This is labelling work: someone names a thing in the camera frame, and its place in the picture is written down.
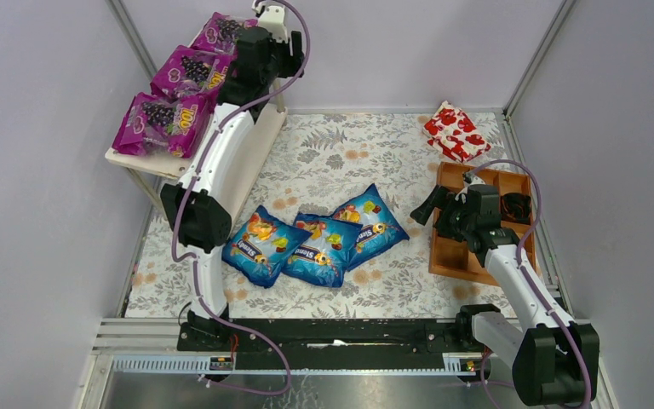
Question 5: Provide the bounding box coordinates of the purple candy bag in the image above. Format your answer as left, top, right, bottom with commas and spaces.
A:
190, 12, 257, 55
112, 93, 213, 158
150, 45, 233, 100

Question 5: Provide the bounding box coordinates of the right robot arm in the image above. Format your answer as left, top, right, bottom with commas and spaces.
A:
410, 183, 600, 408

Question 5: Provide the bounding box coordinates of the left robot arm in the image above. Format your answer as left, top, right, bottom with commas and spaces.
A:
160, 1, 311, 352

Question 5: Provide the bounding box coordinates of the blue candy bag right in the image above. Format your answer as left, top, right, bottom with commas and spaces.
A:
330, 183, 410, 271

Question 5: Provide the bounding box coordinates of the blue candy bag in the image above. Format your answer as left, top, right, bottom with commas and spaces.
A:
330, 183, 410, 271
281, 212, 362, 288
221, 205, 311, 288

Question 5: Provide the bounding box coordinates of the blue candy bag middle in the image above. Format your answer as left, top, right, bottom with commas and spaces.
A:
281, 212, 362, 288

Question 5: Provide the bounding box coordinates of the white two-tier shelf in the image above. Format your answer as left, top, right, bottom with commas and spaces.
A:
104, 22, 288, 227

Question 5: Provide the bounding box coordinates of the blue candy bag left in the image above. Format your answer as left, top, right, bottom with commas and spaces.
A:
221, 205, 311, 288

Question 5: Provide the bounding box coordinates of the wooden compartment tray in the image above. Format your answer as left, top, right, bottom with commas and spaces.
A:
428, 162, 537, 288

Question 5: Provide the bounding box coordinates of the black orange rolled item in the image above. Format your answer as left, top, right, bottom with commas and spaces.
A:
500, 193, 532, 224

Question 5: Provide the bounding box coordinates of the red poppy folded cloth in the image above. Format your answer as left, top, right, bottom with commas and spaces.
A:
422, 101, 492, 164

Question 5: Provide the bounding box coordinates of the floral table mat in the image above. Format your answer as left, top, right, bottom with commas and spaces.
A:
125, 112, 557, 320

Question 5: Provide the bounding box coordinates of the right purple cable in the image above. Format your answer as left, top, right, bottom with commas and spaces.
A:
462, 159, 594, 409

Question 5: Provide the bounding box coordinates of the purple cable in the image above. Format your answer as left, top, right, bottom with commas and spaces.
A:
462, 159, 594, 409
169, 0, 313, 396

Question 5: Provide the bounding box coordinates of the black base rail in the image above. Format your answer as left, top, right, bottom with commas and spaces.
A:
176, 316, 485, 372

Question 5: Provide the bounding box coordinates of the aluminium frame post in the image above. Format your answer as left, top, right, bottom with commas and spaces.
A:
502, 0, 578, 118

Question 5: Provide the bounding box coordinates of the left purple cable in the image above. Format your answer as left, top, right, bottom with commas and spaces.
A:
169, 0, 313, 396

